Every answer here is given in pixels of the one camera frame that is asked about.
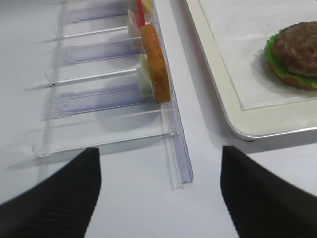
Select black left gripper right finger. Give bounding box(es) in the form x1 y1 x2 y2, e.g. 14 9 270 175
220 146 317 238

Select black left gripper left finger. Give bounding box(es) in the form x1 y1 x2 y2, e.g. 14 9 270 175
0 148 102 238

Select green lettuce on burger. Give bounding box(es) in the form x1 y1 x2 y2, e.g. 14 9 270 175
264 30 316 78

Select brown meat patty on burger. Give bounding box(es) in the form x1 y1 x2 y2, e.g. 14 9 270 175
273 21 317 77

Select brown bread slice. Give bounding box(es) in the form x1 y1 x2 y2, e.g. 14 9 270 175
140 24 171 103

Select red tomato slice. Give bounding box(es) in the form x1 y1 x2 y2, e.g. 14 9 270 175
135 0 145 27

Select yellow cheese slice in rack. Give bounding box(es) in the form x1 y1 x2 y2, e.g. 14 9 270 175
141 0 154 14

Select cream metal tray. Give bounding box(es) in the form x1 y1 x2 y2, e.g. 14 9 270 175
187 0 317 141

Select clear acrylic left rack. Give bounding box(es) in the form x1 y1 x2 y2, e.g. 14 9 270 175
27 0 194 189

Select bottom bun on tray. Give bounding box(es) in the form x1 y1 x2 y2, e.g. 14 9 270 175
269 63 317 91

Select white tray liner paper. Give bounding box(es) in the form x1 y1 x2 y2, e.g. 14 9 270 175
201 0 317 110

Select pink ham slice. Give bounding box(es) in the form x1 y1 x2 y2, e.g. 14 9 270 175
127 9 139 28

